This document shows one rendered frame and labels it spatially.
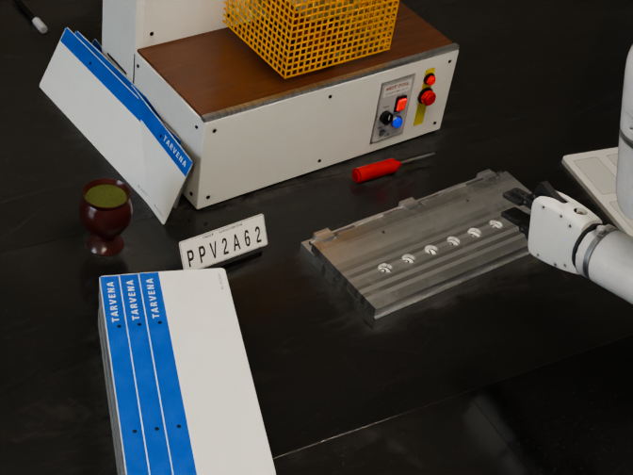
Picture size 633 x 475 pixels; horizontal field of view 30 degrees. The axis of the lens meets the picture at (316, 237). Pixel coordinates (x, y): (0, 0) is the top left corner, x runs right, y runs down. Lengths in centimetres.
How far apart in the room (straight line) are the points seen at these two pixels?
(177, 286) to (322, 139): 49
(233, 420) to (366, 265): 45
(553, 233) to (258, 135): 54
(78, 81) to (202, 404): 83
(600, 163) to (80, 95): 99
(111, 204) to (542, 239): 67
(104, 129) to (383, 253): 56
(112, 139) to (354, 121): 43
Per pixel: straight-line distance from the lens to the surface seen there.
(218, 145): 196
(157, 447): 155
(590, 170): 232
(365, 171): 214
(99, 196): 190
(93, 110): 218
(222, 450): 155
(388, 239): 198
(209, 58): 206
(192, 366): 164
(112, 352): 165
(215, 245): 191
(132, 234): 198
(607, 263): 171
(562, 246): 177
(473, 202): 210
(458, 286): 196
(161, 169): 202
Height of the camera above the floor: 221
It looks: 40 degrees down
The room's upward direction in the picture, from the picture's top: 10 degrees clockwise
